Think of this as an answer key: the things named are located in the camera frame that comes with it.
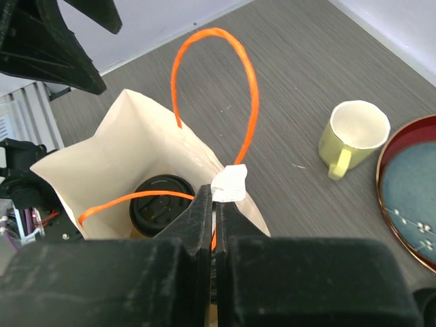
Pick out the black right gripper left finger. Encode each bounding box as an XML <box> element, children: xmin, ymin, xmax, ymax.
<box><xmin>1</xmin><ymin>185</ymin><xmax>213</xmax><ymax>326</ymax></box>

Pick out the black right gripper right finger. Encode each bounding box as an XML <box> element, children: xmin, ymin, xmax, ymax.
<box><xmin>215</xmin><ymin>204</ymin><xmax>422</xmax><ymax>326</ymax></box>

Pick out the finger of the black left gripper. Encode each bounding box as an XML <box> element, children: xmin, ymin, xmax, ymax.
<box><xmin>1</xmin><ymin>1</ymin><xmax>106</xmax><ymax>95</ymax></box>
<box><xmin>65</xmin><ymin>0</ymin><xmax>122</xmax><ymax>34</ymax></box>

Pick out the black lid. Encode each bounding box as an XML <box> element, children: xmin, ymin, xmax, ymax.
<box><xmin>129</xmin><ymin>174</ymin><xmax>195</xmax><ymax>237</ymax></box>

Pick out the brown paper takeout bag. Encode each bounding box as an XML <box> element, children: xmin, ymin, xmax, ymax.
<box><xmin>29</xmin><ymin>27</ymin><xmax>272</xmax><ymax>253</ymax></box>

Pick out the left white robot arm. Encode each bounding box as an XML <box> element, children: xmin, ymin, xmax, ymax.
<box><xmin>1</xmin><ymin>1</ymin><xmax>106</xmax><ymax>248</ymax></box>

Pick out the blue ceramic plate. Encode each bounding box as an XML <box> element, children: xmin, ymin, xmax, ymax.
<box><xmin>381</xmin><ymin>142</ymin><xmax>435</xmax><ymax>262</ymax></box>

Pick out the yellow-green ceramic mug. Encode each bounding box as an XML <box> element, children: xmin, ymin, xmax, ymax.
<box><xmin>318</xmin><ymin>100</ymin><xmax>391</xmax><ymax>181</ymax></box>

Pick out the red lacquer round tray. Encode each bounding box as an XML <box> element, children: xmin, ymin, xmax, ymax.
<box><xmin>375</xmin><ymin>115</ymin><xmax>435</xmax><ymax>272</ymax></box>

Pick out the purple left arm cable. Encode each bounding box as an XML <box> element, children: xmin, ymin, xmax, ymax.
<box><xmin>0</xmin><ymin>207</ymin><xmax>35</xmax><ymax>253</ymax></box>

